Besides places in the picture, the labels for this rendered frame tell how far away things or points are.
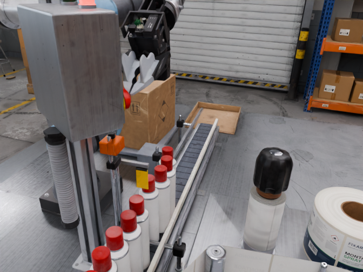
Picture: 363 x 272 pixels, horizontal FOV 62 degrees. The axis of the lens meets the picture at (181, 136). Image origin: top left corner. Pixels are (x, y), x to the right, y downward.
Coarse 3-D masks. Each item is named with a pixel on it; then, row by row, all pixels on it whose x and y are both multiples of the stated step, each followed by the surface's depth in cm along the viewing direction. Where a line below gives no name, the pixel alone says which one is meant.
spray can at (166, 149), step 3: (165, 147) 88; (168, 147) 88; (171, 147) 88; (162, 150) 87; (165, 150) 86; (168, 150) 86; (171, 150) 87; (162, 153) 87; (165, 153) 86; (168, 153) 86; (171, 153) 87; (162, 156) 88; (171, 156) 87; (159, 162) 89; (174, 162) 89; (174, 165) 88; (174, 168) 89
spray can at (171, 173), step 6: (168, 156) 84; (162, 162) 82; (168, 162) 82; (168, 168) 82; (168, 174) 83; (174, 174) 84; (174, 180) 85; (174, 186) 86; (174, 192) 87; (174, 198) 88; (174, 204) 89
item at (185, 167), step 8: (200, 128) 147; (208, 128) 148; (200, 136) 140; (192, 144) 133; (200, 144) 133; (192, 152) 127; (200, 152) 127; (184, 160) 121; (192, 160) 121; (176, 168) 115; (184, 168) 116; (192, 168) 116; (176, 176) 111; (184, 176) 111; (176, 184) 106; (184, 184) 107; (176, 192) 102; (176, 200) 99; (160, 240) 83; (168, 240) 84; (152, 248) 81; (152, 256) 78
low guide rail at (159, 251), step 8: (216, 120) 148; (208, 136) 133; (208, 144) 129; (200, 160) 115; (192, 176) 105; (184, 192) 97; (184, 200) 96; (176, 208) 90; (176, 216) 87; (168, 224) 84; (168, 232) 81; (160, 248) 76; (160, 256) 76; (152, 264) 72
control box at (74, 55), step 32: (32, 32) 47; (64, 32) 40; (96, 32) 43; (32, 64) 52; (64, 64) 42; (96, 64) 45; (64, 96) 44; (96, 96) 47; (64, 128) 48; (96, 128) 49
